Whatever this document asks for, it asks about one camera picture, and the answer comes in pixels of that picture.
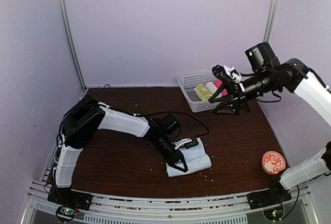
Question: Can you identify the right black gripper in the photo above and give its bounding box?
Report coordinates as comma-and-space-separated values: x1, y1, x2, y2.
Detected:
209, 67, 276, 116

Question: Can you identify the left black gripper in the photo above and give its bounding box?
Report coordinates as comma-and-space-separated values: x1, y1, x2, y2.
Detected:
152, 135, 188, 173

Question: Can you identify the light blue towel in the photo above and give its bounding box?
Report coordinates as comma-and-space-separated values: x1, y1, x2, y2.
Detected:
166, 137, 212, 177

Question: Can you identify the green patterned towel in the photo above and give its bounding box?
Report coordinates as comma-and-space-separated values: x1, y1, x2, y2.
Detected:
194, 84, 213, 101

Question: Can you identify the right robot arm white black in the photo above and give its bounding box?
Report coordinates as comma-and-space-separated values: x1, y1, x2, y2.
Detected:
208, 42, 330, 204

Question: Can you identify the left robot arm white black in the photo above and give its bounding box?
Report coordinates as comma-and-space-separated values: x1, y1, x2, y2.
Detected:
53, 100, 188, 205

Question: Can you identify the rolled pink towel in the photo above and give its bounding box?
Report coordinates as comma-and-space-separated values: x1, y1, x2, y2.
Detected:
214, 79, 228, 97

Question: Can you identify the rolled white towel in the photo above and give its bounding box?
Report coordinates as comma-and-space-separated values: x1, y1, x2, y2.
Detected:
205, 82, 218, 94

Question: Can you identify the white plastic basket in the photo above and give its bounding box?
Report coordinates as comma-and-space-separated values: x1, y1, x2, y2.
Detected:
177, 72, 218, 113

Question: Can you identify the red patterned bowl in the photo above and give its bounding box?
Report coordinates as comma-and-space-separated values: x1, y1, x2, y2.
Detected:
262, 151, 286, 175

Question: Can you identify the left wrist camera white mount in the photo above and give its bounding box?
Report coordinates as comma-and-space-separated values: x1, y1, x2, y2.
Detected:
174, 138, 199, 150

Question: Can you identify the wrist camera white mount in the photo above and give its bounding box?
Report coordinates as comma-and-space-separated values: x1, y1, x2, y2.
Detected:
174, 138, 199, 150
212, 65, 246, 92

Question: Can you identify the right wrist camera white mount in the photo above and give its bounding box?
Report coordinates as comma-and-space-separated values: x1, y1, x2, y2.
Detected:
212, 65, 246, 92

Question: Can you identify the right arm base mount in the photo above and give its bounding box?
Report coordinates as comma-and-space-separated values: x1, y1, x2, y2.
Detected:
247, 181, 292, 210

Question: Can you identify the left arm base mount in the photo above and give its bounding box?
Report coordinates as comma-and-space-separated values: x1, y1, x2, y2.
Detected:
47, 186, 93, 211

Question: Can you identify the right aluminium frame post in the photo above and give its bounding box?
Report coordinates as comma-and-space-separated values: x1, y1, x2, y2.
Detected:
263, 0, 280, 42

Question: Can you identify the aluminium frame post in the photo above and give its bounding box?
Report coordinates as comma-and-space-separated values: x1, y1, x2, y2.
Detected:
263, 0, 280, 42
58, 0, 87, 91

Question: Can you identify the left aluminium frame post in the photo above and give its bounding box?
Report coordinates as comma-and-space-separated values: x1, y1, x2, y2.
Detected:
58, 0, 87, 91

